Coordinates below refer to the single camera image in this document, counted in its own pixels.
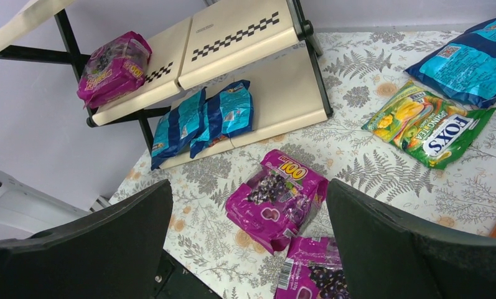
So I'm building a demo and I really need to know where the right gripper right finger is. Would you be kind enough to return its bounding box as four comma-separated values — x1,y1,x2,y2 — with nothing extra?
326,179,496,298

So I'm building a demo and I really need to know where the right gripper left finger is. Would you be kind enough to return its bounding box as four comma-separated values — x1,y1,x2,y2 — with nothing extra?
0,180,173,298

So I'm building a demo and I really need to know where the purple candy bag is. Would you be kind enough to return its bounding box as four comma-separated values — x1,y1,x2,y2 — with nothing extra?
77,31,152,109
274,237,350,299
225,149,329,254

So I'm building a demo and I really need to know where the green Fox's candy bag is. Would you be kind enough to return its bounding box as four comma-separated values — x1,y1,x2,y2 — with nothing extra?
362,80,495,170

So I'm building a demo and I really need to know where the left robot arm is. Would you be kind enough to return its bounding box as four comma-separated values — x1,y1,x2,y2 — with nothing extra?
0,171,88,234

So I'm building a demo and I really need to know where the blue candy bag shelf left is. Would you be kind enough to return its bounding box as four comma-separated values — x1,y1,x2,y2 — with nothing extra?
151,88,206,170

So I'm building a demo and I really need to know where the blue candy bag shelf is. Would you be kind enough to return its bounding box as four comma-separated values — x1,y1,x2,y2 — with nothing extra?
190,79,255,158
151,88,206,170

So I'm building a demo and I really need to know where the blue candy bag shelf right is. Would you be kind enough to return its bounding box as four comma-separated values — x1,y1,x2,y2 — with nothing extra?
190,79,255,158

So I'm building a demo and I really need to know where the purple candy bag on shelf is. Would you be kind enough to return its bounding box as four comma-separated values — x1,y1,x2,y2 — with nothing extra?
77,31,152,109

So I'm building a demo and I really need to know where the blue candy bag on table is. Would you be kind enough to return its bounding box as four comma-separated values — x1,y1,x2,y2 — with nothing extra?
405,18,496,108

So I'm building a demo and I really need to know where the cream three-tier shelf rack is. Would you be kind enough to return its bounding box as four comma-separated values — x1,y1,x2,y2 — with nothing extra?
0,0,334,171

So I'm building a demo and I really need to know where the floral table cloth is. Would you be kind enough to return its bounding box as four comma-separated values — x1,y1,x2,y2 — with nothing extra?
110,31,496,298

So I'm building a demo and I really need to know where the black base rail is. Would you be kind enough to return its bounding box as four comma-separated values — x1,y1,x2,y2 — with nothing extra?
150,250,221,299

